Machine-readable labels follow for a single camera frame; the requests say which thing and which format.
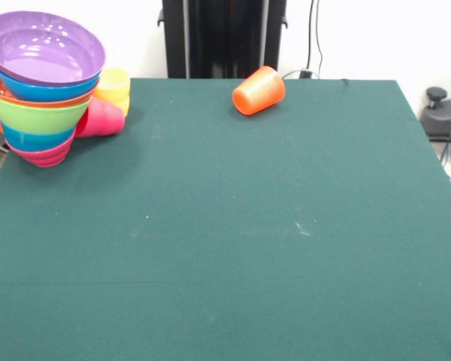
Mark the orange cup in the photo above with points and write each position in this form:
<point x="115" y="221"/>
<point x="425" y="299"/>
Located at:
<point x="259" y="92"/>

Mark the pink cup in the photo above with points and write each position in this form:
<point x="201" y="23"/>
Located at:
<point x="103" y="118"/>

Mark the yellow cup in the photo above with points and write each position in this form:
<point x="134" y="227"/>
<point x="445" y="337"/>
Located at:
<point x="114" y="86"/>

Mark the pink bowl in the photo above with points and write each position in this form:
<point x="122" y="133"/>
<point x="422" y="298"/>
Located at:
<point x="47" y="158"/>

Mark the small blue bowl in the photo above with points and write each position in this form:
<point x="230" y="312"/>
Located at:
<point x="37" y="142"/>

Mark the green bowl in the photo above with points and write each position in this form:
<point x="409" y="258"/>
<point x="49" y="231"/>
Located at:
<point x="37" y="120"/>

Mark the large blue bowl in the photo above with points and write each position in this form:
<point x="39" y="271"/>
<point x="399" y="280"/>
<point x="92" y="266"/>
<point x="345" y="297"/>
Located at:
<point x="49" y="92"/>

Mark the purple bowl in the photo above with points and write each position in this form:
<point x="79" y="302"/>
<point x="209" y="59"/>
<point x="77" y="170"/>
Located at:
<point x="41" y="52"/>

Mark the dark green tablecloth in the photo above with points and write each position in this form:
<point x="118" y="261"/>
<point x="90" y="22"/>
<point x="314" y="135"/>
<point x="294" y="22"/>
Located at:
<point x="361" y="301"/>

